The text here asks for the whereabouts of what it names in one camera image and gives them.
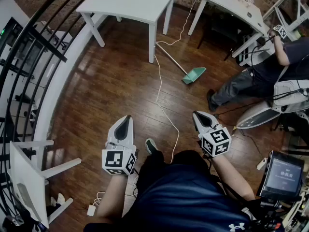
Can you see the white metal shelf frame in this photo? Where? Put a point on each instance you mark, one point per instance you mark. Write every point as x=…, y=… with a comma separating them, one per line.
x=285, y=6

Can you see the person's left forearm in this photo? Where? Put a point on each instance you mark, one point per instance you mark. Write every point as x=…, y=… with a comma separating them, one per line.
x=113, y=194

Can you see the white lounge chair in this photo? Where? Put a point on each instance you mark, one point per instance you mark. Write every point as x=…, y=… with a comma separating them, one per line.
x=287, y=93

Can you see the black phone with lit screen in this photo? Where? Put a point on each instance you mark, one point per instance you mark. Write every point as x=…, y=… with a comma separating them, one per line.
x=282, y=175

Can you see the person's navy shirt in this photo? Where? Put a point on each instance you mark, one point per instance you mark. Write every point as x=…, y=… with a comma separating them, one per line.
x=181, y=202

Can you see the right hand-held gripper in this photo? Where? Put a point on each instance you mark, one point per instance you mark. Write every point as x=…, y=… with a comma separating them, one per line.
x=216, y=141

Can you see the person's left shoe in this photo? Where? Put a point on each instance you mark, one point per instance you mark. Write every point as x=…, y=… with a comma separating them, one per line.
x=151, y=146

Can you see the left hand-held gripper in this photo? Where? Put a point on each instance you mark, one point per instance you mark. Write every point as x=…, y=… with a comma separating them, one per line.
x=116, y=159

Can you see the white power strip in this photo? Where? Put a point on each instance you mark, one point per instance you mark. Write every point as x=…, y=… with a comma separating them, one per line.
x=261, y=165

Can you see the black chair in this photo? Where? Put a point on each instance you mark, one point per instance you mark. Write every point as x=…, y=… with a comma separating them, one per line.
x=222, y=30

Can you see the person's black trousers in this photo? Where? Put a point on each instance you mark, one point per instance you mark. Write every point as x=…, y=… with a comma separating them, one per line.
x=152, y=170

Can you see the white square table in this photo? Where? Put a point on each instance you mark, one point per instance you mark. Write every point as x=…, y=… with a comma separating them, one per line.
x=125, y=4

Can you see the person's right forearm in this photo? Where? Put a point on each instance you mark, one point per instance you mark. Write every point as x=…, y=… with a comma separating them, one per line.
x=231, y=178

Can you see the white desk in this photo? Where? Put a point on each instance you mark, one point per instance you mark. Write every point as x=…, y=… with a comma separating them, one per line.
x=231, y=5

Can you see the white power adapter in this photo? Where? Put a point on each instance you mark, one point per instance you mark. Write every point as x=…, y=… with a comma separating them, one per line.
x=91, y=210

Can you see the black metal railing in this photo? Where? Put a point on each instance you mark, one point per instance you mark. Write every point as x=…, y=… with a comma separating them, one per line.
x=48, y=46

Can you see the black chest rig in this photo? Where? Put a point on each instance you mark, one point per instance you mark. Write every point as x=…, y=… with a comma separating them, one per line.
x=277, y=211

